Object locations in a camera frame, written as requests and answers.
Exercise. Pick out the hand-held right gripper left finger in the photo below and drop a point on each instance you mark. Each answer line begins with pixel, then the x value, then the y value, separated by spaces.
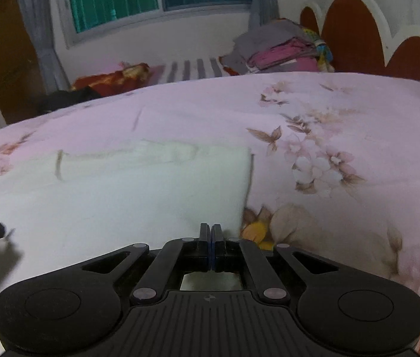
pixel 205 247

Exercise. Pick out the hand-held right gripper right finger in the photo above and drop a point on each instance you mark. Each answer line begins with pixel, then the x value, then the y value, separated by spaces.
pixel 217 247

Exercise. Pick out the white garment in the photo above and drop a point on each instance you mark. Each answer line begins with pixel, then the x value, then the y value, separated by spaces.
pixel 120 200

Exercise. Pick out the pile of folded clothes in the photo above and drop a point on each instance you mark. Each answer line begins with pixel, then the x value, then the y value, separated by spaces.
pixel 280 48

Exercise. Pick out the black cloth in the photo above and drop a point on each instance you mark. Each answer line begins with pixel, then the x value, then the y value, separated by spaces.
pixel 68 100

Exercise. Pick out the grey striped pillow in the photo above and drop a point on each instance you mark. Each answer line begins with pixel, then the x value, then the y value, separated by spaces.
pixel 191 68

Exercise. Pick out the pink floral blanket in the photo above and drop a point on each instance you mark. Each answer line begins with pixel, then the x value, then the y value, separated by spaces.
pixel 343 119

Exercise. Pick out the red and orange cloth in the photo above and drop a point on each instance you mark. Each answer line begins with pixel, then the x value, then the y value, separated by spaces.
pixel 120 76

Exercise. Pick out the red and white headboard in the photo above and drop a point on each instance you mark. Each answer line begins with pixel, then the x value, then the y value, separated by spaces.
pixel 351 37

